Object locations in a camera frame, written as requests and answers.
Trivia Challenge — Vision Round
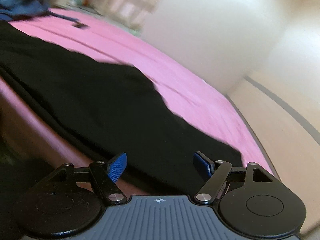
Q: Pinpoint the black garment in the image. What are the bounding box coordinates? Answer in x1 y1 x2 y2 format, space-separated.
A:
1 22 242 195

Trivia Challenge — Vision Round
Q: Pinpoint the pink ribbed blanket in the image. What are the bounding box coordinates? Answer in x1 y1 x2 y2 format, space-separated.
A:
0 8 276 196

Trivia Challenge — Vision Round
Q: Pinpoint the beige wooden headboard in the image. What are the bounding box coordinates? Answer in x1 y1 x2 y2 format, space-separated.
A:
228 75 319 235

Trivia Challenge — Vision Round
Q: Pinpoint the blue clothing pile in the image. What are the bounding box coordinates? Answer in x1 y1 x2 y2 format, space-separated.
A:
1 0 88 29

